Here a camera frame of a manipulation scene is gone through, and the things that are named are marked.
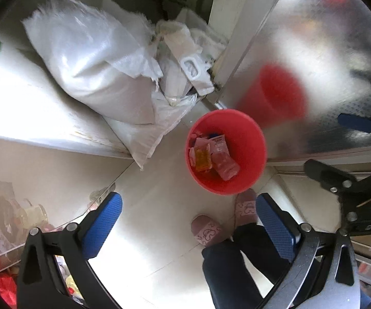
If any person's right leg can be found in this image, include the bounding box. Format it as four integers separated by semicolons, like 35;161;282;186
232;224;299;297

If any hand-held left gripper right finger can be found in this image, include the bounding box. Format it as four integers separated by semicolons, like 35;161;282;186
256;193;361;309

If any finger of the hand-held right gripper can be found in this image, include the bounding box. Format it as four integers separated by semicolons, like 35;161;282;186
304;159;360;224
338;112;371;134

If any pink slipper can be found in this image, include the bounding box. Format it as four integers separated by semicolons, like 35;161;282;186
191;215;233;248
234;188;258;229

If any red plastic bucket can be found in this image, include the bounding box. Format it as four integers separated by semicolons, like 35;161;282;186
185;109;267;195

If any clear pink plastic bag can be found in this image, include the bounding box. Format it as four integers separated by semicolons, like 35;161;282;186
209;150;241;181

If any person's leg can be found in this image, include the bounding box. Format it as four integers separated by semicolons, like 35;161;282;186
232;224;299;297
201;238;270;309

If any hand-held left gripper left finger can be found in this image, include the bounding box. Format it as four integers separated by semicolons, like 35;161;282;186
16;191;123;309

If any red plastic bag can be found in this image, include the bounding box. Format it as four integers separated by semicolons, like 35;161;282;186
0;272;18;309

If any white woven sack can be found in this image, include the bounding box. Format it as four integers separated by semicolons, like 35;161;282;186
21;0;164;126
103;93;199;171

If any orange sachet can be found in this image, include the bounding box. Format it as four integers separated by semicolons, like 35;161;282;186
189;146;213;172

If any person's left leg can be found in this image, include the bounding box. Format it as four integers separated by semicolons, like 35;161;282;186
201;238;270;309

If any pink wrapper white label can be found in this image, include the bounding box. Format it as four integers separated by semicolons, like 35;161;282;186
208;134;226;155

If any stainless steel cabinet panel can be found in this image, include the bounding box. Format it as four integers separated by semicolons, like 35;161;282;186
218;0;371;165

